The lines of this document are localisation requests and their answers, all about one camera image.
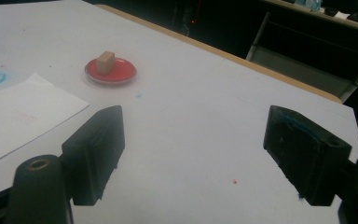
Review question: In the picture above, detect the clear plastic bottle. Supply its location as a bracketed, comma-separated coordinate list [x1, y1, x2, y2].
[295, 0, 324, 12]

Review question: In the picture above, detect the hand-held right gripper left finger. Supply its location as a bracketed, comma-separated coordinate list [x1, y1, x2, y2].
[61, 105, 126, 207]

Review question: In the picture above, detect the black computer mouse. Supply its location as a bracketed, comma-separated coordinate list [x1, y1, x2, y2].
[324, 7, 339, 18]

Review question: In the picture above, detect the small wooden block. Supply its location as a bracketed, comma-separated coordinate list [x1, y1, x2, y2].
[95, 50, 117, 76]

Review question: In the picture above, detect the white paper sheet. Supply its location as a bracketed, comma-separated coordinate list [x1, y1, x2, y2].
[0, 72, 90, 169]

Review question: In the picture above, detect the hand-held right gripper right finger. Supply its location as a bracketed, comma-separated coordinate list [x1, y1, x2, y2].
[262, 105, 352, 207]

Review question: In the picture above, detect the red round dish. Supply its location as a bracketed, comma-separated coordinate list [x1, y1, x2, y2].
[84, 57, 138, 87]

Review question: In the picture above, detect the grey metal shelf rack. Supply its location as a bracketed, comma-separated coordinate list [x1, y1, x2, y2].
[245, 11, 358, 102]

